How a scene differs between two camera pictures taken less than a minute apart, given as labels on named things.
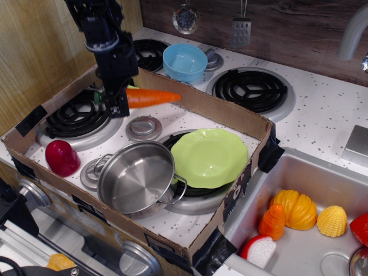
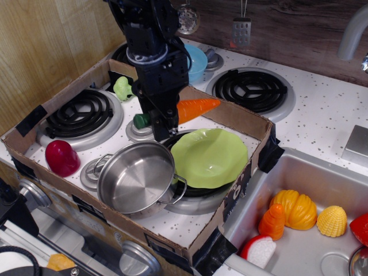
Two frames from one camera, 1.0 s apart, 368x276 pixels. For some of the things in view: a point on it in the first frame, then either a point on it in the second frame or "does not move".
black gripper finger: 118,106 → 165,123
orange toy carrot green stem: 138,97 → 186,110
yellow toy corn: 332,221 does not move
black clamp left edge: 15,209 does not move
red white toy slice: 259,250 does not move
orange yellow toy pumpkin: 300,211 does not move
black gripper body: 115,61 → 161,72
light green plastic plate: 209,158 does not move
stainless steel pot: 138,176 does not move
